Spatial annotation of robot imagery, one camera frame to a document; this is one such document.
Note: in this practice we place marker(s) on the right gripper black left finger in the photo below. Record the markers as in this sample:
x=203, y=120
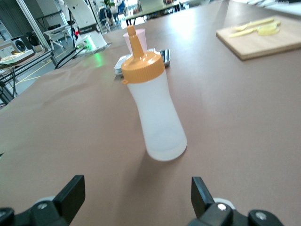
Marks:
x=70, y=200

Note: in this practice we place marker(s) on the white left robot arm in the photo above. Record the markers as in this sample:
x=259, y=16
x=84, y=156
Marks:
x=82, y=21

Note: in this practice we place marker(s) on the white office table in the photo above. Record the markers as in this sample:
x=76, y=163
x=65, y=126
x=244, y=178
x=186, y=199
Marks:
x=152, y=13

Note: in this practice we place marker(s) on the silver digital kitchen scale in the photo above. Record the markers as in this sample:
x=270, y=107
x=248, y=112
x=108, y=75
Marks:
x=164, y=58

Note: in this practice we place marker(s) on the yellow plastic knife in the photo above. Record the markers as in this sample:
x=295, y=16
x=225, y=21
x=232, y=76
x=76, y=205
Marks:
x=242, y=33

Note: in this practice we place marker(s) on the aluminium frame post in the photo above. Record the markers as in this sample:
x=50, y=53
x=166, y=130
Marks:
x=35, y=28

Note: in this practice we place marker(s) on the translucent sauce bottle orange cap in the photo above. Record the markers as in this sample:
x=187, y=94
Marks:
x=160, y=117

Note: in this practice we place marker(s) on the brown table cover mat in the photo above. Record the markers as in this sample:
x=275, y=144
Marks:
x=70, y=117

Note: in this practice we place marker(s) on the pink plastic cup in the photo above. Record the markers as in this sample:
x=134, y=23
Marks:
x=142, y=40

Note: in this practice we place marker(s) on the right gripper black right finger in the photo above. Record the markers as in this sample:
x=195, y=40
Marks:
x=202, y=202

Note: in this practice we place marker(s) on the white speaker box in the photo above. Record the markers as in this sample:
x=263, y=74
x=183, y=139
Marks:
x=18, y=44

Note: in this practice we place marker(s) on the silver laptop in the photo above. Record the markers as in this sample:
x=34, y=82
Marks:
x=151, y=5

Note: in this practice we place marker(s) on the yellow lemon slice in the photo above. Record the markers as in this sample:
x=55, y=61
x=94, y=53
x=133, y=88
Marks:
x=268, y=28
x=268, y=34

